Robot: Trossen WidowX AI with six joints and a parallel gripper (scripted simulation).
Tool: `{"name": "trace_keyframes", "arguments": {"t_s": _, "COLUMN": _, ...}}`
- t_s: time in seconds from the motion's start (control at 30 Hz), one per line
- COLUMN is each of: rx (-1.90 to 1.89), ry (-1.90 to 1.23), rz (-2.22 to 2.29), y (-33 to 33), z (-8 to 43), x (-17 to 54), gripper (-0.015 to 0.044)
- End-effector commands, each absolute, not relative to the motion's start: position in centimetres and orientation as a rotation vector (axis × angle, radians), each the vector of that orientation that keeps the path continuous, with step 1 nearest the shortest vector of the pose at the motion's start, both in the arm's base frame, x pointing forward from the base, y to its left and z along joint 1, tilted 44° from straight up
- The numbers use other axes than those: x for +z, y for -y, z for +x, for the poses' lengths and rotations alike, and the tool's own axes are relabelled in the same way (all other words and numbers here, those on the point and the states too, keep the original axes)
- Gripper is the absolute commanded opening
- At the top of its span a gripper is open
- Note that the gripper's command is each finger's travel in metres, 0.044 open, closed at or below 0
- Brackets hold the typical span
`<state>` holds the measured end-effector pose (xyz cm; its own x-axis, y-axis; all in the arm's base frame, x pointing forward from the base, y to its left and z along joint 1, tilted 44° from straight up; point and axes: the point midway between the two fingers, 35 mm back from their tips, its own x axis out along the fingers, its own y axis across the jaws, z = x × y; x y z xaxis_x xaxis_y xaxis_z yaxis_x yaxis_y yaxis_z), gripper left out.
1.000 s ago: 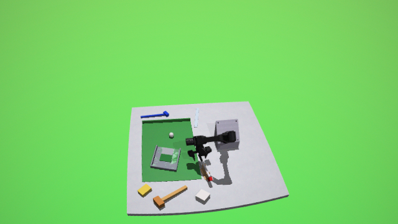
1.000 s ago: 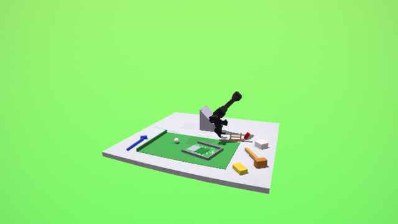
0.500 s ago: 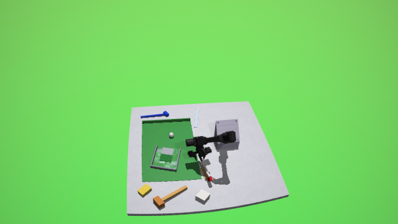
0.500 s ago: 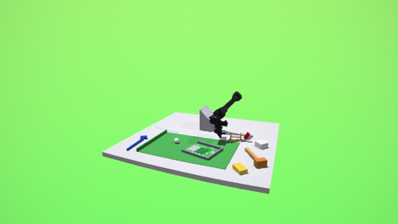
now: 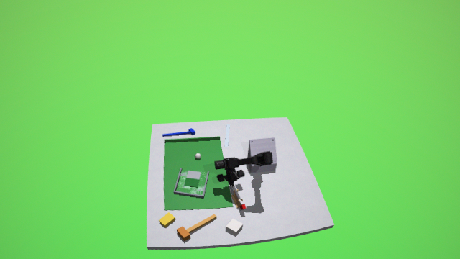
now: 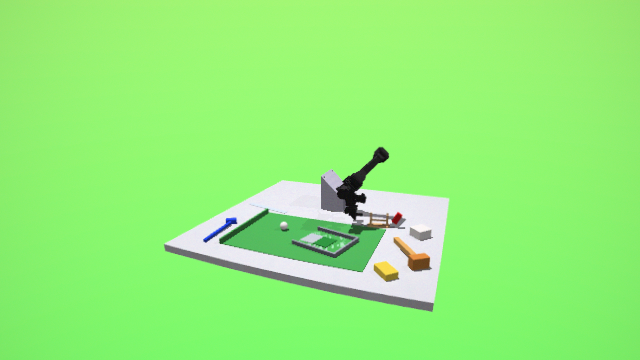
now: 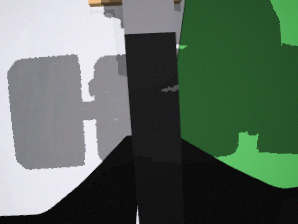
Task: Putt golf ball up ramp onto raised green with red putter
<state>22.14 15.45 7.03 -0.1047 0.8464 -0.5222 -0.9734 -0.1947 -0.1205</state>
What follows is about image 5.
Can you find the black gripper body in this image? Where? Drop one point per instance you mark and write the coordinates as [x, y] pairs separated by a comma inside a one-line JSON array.
[[222, 178]]

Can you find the blue golf putter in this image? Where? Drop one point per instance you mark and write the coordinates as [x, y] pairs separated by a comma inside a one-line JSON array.
[[191, 131]]

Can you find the yellow rectangular block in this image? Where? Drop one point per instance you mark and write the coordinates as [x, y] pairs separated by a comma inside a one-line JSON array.
[[167, 219]]

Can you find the green putting mat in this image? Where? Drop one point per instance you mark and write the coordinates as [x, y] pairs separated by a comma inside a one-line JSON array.
[[183, 155]]

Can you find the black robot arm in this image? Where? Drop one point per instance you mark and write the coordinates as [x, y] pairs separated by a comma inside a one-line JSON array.
[[264, 158]]

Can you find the brown wooden mallet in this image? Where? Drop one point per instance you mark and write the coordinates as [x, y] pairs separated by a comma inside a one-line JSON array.
[[185, 233]]

